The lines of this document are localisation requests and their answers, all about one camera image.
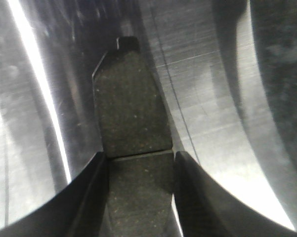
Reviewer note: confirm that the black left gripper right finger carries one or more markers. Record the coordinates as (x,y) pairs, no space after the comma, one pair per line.
(206,209)

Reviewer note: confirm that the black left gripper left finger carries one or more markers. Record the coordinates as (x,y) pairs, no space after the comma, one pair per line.
(77,211)

